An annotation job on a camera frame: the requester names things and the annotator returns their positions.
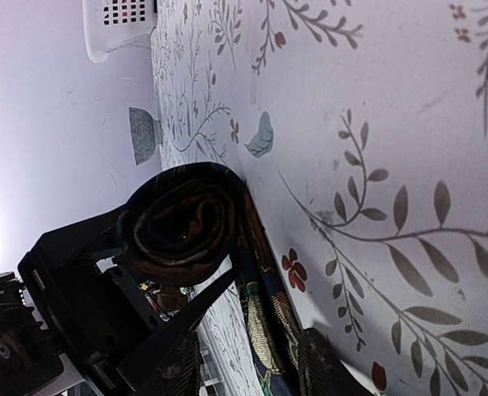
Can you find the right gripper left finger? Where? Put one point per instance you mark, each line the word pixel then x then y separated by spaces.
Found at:
pixel 169 371

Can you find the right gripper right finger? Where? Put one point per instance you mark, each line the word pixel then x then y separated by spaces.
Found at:
pixel 320 371

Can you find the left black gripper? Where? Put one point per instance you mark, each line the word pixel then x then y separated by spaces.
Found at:
pixel 101 317

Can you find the brown green patterned tie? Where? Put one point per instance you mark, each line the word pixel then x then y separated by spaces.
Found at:
pixel 181 225

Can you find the grey speckled bowl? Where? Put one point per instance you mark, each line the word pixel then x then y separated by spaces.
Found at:
pixel 145 133

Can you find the floral patterned table mat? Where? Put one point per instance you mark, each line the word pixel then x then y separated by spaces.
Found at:
pixel 361 128

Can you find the white plastic mesh basket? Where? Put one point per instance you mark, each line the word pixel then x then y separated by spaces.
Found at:
pixel 111 24

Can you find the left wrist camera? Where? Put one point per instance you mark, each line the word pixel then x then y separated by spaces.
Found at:
pixel 31 359

